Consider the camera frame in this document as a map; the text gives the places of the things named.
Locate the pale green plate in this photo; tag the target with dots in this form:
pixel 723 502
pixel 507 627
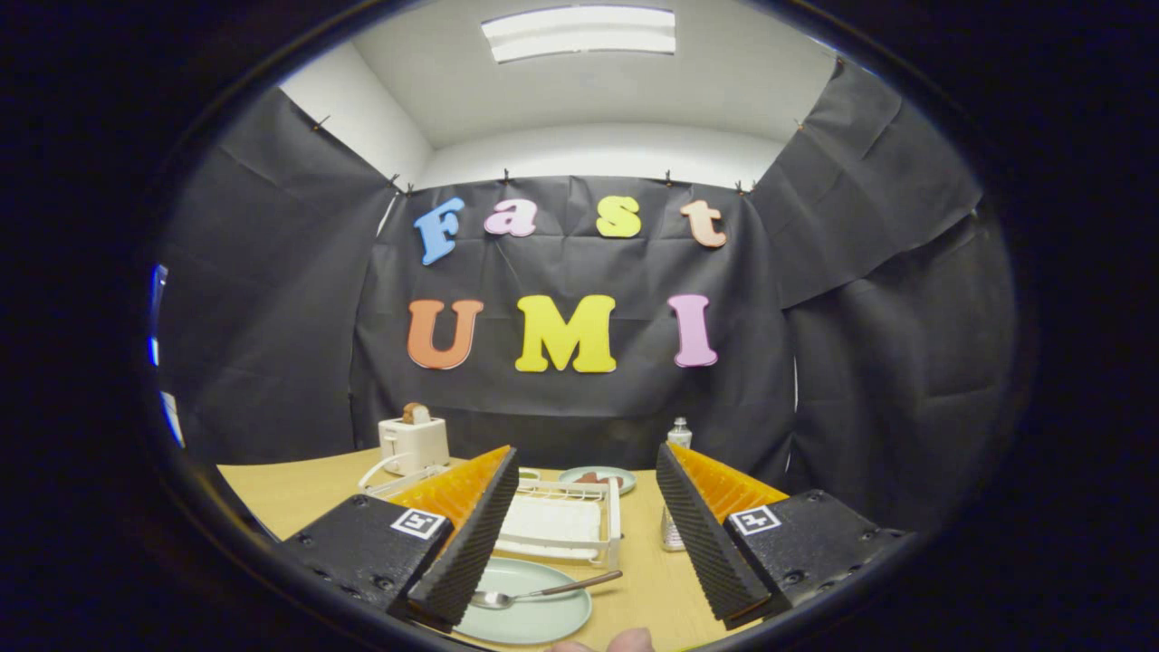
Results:
pixel 543 620

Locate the brown bread slice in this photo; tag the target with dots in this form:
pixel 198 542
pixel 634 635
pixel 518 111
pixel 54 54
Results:
pixel 416 414

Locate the small green plate with meat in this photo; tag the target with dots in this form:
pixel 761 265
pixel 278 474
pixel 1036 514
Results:
pixel 625 486

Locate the black backdrop cloth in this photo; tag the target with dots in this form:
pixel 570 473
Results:
pixel 579 407

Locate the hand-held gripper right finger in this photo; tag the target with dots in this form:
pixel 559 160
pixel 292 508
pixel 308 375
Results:
pixel 711 543

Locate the ceiling light panel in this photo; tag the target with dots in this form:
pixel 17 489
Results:
pixel 579 32

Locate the white toaster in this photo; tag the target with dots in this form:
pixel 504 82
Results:
pixel 416 444

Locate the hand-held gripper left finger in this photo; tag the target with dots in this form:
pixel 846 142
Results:
pixel 471 543

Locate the green drink bottle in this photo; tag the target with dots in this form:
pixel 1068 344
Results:
pixel 680 436

